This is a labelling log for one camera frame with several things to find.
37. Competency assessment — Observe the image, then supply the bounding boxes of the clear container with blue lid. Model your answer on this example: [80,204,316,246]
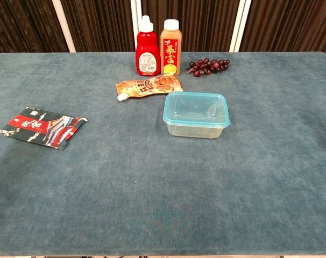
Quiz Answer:
[164,94,230,140]

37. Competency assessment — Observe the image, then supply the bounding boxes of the blue container lid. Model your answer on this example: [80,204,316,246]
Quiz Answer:
[162,91,231,132]

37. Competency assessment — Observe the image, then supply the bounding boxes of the orange spouted sauce pouch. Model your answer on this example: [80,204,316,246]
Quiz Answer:
[115,74,184,102]

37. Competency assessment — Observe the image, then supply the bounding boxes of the teal table cloth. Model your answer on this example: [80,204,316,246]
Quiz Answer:
[0,51,326,256]

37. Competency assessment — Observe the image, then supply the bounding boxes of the dark red grape bunch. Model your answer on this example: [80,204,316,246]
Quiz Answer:
[186,57,231,78]

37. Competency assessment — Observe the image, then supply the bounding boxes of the orange juice bottle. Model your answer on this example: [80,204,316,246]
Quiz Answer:
[160,19,182,76]

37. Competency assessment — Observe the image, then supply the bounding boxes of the red ketchup bottle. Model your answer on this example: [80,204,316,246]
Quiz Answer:
[135,15,161,77]

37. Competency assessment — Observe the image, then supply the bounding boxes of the dark printed snack packet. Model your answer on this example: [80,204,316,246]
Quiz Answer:
[0,106,89,151]

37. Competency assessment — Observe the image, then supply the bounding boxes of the brown white-framed partition screen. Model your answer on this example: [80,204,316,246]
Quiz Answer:
[0,0,326,54]

